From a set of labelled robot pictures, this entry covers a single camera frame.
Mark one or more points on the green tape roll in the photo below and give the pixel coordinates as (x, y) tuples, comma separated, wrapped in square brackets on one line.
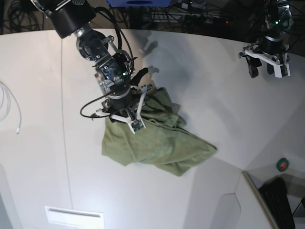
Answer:
[(282, 164)]

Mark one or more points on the blue box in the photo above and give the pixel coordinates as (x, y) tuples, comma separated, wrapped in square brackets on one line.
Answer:
[(138, 3)]

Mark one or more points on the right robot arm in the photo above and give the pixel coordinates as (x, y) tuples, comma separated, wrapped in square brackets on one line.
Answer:
[(114, 66)]

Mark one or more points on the white slotted plate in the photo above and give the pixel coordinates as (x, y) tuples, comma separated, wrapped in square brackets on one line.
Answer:
[(75, 218)]

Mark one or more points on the green t-shirt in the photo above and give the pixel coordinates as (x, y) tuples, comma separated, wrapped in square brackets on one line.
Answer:
[(163, 142)]

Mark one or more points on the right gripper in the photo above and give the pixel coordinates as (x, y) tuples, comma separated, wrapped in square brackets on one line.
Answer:
[(125, 100)]

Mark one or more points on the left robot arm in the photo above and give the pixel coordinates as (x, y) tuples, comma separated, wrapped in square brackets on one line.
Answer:
[(275, 21)]

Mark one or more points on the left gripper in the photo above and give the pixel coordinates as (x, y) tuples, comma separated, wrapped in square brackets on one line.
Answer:
[(269, 45)]

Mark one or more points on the black keyboard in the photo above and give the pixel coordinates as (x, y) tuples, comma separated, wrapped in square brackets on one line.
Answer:
[(274, 194)]

